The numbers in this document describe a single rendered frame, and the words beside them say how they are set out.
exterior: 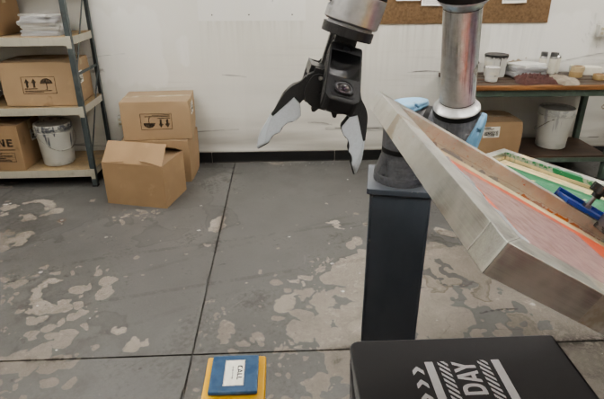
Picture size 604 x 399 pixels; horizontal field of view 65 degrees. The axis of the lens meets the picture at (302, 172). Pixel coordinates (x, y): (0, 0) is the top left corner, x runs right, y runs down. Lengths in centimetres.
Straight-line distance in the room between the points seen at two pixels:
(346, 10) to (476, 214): 30
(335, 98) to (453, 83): 65
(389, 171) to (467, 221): 83
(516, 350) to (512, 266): 79
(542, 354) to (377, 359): 38
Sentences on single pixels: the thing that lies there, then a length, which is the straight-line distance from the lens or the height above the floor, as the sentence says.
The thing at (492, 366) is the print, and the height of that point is 95.
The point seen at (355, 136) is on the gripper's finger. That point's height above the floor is 153.
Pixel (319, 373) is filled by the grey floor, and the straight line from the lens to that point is 244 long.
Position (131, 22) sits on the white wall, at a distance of 465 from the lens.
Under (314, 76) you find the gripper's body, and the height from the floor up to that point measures 162.
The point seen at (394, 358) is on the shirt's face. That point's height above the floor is 95.
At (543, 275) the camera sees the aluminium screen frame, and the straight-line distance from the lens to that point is 50.
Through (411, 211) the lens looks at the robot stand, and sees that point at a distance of 136.
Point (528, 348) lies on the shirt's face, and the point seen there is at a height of 95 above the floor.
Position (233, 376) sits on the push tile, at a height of 97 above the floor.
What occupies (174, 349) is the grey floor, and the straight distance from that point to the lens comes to 263.
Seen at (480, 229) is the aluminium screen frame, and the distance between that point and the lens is 50.
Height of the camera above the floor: 175
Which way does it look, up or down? 23 degrees down
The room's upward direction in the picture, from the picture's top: straight up
